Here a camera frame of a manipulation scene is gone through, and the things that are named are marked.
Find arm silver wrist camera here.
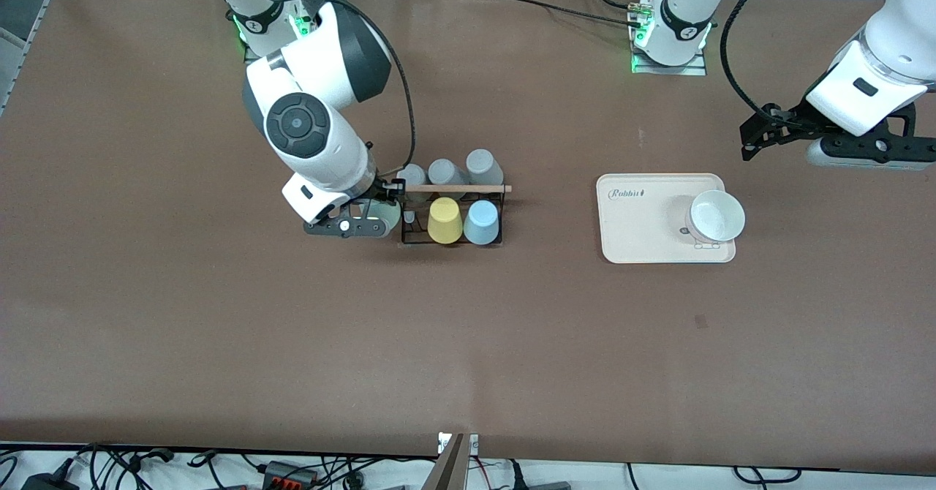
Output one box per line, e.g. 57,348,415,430
804,133,936,171
303,211,401,240

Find grey metal post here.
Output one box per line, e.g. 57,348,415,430
423,434,469,490

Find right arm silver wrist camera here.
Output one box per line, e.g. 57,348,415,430
303,211,401,240

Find black power adapter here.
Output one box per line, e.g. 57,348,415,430
20,470,81,490

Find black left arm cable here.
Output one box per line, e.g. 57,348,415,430
720,0,780,121

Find grey plastic cup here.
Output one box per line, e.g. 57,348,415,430
466,148,505,186
427,159,469,200
399,164,428,204

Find pale green plastic cup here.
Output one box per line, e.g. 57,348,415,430
363,199,402,238

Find black box orange buttons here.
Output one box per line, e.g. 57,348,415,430
262,460,320,489

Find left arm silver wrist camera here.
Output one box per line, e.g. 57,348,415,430
804,133,936,171

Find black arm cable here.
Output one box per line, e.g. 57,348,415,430
208,0,418,178
720,0,780,121

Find beige tray with print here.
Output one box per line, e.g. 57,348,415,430
596,173,737,265

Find white bowl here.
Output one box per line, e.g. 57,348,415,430
685,189,747,244

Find aluminium table edge rail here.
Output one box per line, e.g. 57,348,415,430
0,0,75,116

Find yellow plastic cup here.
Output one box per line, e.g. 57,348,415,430
428,197,464,245

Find light blue plastic cup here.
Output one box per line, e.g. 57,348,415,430
463,200,500,246

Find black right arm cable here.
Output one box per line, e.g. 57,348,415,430
208,0,418,178

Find white mounting bracket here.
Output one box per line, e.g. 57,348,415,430
437,432,480,456

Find long black table cable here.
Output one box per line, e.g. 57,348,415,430
468,0,644,29

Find black wire cup rack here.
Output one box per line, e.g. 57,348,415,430
395,183,513,248

